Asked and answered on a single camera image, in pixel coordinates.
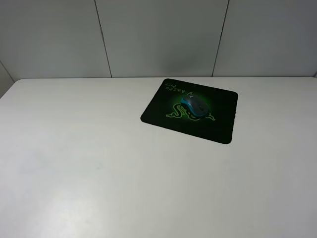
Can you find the black teal wireless mouse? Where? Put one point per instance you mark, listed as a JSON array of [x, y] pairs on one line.
[[195, 105]]

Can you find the black green mouse pad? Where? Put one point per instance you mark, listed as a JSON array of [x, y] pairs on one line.
[[165, 110]]

